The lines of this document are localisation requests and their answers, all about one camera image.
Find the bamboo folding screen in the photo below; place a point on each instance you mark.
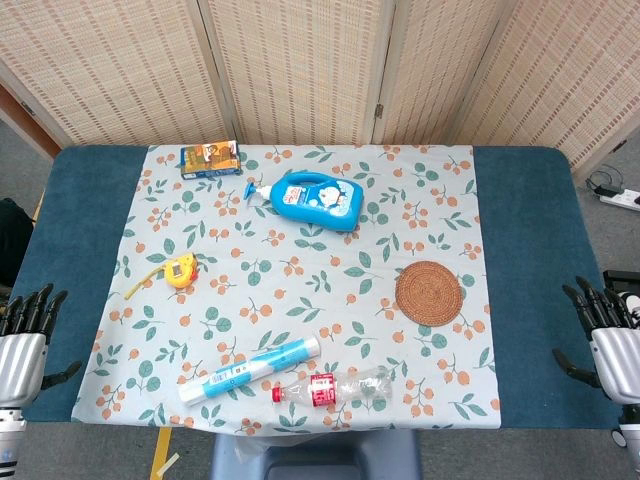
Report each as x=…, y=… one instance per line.
x=300, y=75

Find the plastic wrap roll blue label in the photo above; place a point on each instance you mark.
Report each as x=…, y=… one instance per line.
x=240, y=372

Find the clear plastic bottle red label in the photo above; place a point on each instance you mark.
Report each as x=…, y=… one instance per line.
x=325, y=390

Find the dark teal table cover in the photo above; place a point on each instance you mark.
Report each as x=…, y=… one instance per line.
x=530, y=250

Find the yellow tape measure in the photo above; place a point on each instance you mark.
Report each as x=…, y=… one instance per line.
x=181, y=272

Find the orange and blue carton box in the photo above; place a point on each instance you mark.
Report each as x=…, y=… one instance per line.
x=210, y=160

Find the black and white sneaker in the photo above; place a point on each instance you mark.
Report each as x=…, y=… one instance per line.
x=635, y=302

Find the black box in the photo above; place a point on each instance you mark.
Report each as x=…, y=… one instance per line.
x=622, y=279

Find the black bag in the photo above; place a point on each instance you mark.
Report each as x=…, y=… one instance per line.
x=12, y=240

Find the blue grey plastic stool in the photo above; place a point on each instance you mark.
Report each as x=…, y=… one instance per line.
x=320, y=460

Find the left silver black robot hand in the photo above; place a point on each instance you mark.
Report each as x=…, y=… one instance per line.
x=22, y=365

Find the floral print tablecloth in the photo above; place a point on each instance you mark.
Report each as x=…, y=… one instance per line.
x=300, y=300

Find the white power strip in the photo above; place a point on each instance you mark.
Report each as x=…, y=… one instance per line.
x=620, y=199

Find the blue pump bottle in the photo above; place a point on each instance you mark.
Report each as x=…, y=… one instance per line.
x=320, y=200

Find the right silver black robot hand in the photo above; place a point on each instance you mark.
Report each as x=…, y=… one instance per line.
x=620, y=360

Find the round woven rattan coaster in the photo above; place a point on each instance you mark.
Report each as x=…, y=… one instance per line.
x=429, y=293

